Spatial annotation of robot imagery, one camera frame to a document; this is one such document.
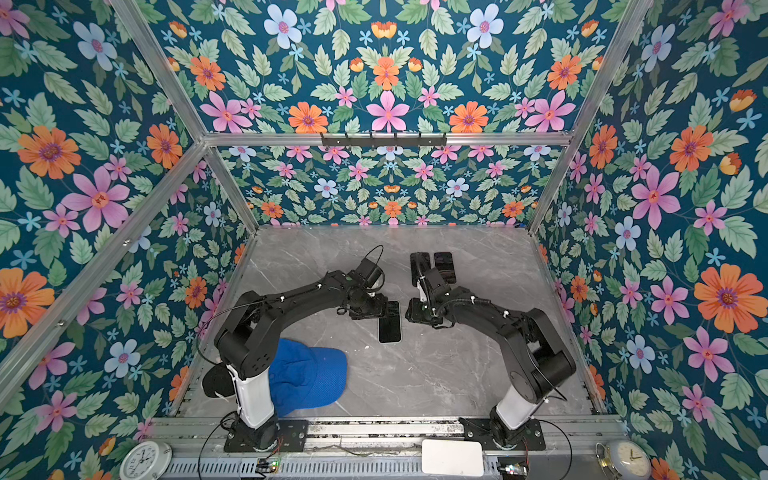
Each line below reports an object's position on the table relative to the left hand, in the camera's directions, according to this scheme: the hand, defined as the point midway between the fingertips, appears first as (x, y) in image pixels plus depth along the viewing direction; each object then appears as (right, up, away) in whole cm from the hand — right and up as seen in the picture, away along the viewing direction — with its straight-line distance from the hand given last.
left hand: (388, 309), depth 90 cm
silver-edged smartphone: (+11, +14, +18) cm, 25 cm away
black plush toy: (-43, -15, -15) cm, 47 cm away
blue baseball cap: (-23, -17, -10) cm, 30 cm away
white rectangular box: (+16, -29, -23) cm, 41 cm away
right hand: (+7, -1, +1) cm, 7 cm away
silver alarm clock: (+56, -30, -23) cm, 67 cm away
